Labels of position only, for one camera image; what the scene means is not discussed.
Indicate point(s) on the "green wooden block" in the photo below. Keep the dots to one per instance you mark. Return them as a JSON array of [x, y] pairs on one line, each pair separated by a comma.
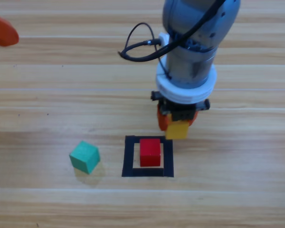
[[85, 154]]

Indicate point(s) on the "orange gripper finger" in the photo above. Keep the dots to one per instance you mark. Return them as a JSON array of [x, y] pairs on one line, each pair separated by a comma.
[[3, 33]]

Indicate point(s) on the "yellow wooden block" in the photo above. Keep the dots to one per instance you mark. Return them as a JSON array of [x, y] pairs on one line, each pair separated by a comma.
[[177, 130]]

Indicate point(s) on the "black tape square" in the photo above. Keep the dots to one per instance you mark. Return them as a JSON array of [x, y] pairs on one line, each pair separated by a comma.
[[147, 172]]

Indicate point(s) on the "red wooden block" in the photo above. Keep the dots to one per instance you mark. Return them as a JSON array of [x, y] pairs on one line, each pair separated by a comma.
[[150, 154]]

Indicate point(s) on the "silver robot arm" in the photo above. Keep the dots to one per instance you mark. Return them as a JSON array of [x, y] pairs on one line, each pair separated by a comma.
[[192, 64]]

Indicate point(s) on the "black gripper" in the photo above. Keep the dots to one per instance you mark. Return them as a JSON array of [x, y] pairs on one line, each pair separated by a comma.
[[180, 111]]

